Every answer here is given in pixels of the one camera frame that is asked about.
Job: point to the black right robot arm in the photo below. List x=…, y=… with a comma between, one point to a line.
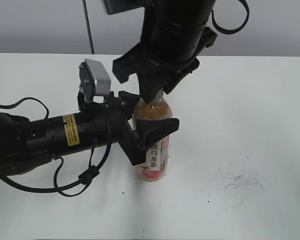
x=174, y=32

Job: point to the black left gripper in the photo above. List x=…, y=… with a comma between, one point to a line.
x=107, y=122

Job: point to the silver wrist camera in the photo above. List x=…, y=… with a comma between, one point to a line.
x=112, y=7
x=94, y=80

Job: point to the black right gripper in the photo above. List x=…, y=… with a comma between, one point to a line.
x=152, y=71

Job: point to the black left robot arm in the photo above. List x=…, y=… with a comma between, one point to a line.
x=26, y=145

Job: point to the white bottle cap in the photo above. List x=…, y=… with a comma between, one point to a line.
x=159, y=95

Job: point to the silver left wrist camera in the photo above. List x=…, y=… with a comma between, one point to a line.
x=94, y=80

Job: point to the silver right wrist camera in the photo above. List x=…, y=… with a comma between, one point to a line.
x=112, y=7

